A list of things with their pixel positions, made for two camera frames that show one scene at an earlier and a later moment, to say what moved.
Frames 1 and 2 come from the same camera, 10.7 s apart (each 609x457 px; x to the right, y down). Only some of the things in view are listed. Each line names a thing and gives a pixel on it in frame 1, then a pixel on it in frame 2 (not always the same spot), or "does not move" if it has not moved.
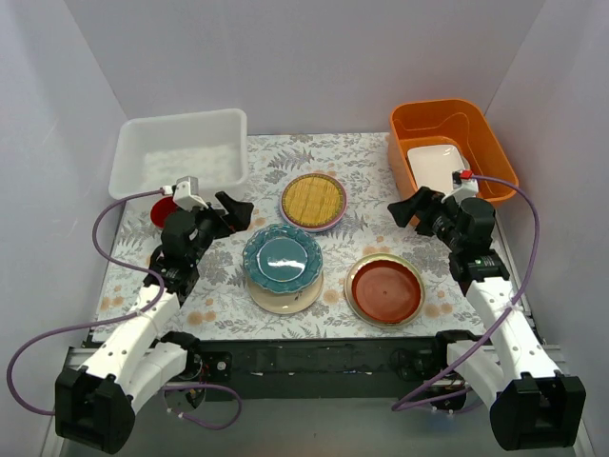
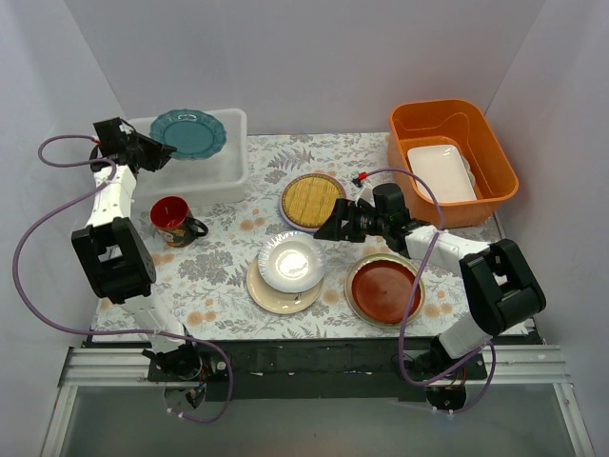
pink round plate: [325, 228] does not move
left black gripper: [222, 214] to [144, 151]
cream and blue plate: [285, 303] does not move
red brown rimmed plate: [384, 289] does not move
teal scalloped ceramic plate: [282, 258] to [194, 133]
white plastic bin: [210, 147] does not move
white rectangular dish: [433, 167] does not move
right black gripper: [429, 208] to [346, 220]
